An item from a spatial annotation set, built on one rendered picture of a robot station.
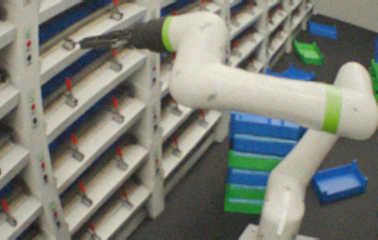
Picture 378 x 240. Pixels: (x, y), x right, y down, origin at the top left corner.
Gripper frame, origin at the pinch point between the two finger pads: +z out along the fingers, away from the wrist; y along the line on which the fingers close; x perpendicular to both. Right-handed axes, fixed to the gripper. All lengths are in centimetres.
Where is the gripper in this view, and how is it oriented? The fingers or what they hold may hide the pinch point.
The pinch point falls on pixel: (90, 42)
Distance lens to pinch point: 142.8
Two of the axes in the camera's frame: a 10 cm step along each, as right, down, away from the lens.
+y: 4.3, -4.5, 7.8
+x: -1.8, -8.9, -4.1
